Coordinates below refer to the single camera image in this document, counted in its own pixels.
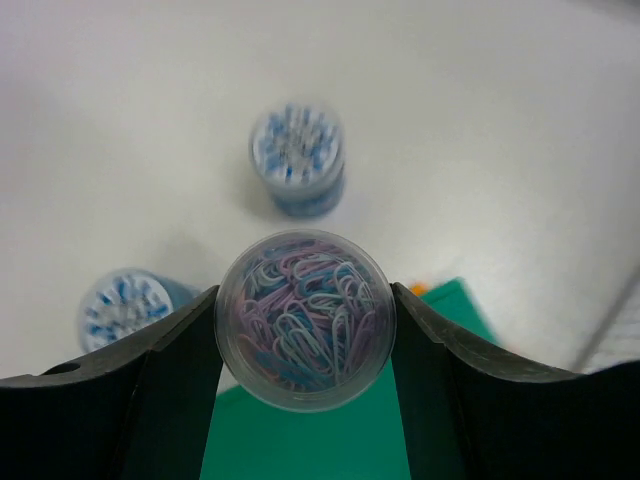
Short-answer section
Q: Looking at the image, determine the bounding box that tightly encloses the green clip file folder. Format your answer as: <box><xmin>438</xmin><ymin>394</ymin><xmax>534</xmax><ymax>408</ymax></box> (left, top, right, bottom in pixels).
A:
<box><xmin>200</xmin><ymin>303</ymin><xmax>474</xmax><ymax>479</ymax></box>

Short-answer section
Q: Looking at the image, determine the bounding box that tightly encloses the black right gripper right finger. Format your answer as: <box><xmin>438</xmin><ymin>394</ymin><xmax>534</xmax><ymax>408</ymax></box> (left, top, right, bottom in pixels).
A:
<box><xmin>392</xmin><ymin>284</ymin><xmax>639</xmax><ymax>479</ymax></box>

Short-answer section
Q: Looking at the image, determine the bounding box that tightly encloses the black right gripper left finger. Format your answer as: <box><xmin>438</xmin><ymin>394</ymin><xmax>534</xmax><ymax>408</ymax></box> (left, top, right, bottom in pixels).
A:
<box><xmin>1</xmin><ymin>287</ymin><xmax>222</xmax><ymax>479</ymax></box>

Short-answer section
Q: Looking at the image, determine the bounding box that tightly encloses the orange file folder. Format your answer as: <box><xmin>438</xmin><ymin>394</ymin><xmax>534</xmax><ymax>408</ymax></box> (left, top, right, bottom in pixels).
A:
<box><xmin>409</xmin><ymin>283</ymin><xmax>429</xmax><ymax>296</ymax></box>

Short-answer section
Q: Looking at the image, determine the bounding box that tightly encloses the clear paper clip jar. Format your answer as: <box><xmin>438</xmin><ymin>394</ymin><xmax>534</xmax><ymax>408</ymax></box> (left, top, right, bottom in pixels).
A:
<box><xmin>214</xmin><ymin>230</ymin><xmax>397</xmax><ymax>413</ymax></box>

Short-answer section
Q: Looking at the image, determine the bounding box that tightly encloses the white wire desk organizer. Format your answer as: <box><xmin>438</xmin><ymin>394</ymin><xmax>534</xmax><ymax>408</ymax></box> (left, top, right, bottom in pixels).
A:
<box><xmin>574</xmin><ymin>269</ymin><xmax>639</xmax><ymax>374</ymax></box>

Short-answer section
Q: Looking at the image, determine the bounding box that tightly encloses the blue pin jar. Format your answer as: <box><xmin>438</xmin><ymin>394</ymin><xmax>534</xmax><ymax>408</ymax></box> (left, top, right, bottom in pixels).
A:
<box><xmin>76</xmin><ymin>268</ymin><xmax>201</xmax><ymax>353</ymax></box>
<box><xmin>248</xmin><ymin>99</ymin><xmax>345</xmax><ymax>218</ymax></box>

